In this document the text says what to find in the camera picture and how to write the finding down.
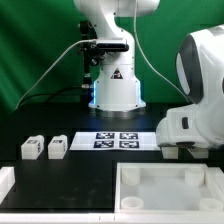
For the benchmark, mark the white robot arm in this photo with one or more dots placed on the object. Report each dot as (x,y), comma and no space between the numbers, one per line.
(199,65)

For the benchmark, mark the white sheet with markers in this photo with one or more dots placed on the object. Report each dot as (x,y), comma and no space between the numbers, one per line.
(131,141)

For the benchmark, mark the white obstacle block left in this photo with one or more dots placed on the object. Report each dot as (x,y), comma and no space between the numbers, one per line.
(7,180)

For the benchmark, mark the white square tabletop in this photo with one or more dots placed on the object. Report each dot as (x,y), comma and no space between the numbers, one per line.
(168,188)

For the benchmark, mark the black camera on stand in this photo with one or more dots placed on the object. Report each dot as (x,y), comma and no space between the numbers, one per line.
(94,51)

